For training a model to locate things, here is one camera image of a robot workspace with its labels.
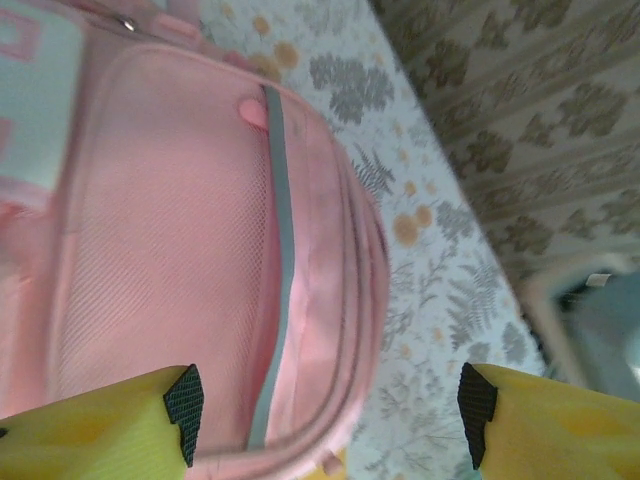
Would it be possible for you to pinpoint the pink student backpack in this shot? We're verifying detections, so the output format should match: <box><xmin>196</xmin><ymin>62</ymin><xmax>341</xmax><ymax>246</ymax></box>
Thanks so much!
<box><xmin>0</xmin><ymin>0</ymin><xmax>391</xmax><ymax>480</ymax></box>

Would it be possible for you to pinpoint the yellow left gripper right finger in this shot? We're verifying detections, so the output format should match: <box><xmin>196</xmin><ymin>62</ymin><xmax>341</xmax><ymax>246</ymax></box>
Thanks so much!
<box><xmin>458</xmin><ymin>362</ymin><xmax>640</xmax><ymax>480</ymax></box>

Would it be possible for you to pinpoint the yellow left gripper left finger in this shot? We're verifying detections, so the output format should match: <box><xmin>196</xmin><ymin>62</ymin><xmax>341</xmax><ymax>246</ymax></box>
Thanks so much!
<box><xmin>0</xmin><ymin>363</ymin><xmax>205</xmax><ymax>480</ymax></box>

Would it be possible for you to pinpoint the floral tablecloth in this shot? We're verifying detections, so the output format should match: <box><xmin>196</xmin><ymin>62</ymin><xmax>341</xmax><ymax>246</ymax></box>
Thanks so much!
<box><xmin>199</xmin><ymin>0</ymin><xmax>551</xmax><ymax>480</ymax></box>

